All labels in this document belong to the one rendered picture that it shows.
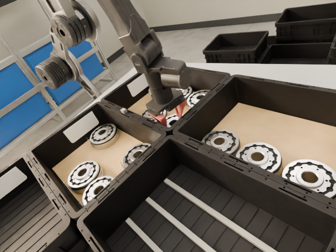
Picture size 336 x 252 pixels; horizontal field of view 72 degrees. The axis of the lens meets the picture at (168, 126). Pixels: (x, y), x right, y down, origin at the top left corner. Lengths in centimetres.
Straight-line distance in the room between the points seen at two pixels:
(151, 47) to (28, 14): 310
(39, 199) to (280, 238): 67
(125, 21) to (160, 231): 47
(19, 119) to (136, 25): 216
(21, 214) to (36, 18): 304
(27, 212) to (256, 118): 74
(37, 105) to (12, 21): 125
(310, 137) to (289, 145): 6
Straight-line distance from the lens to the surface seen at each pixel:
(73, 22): 117
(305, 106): 71
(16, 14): 356
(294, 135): 68
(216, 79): 81
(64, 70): 162
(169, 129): 61
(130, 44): 57
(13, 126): 261
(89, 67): 291
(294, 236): 53
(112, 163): 77
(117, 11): 56
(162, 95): 64
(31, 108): 264
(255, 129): 70
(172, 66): 57
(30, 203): 87
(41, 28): 365
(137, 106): 96
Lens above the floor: 131
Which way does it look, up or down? 38 degrees down
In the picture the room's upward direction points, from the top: 22 degrees counter-clockwise
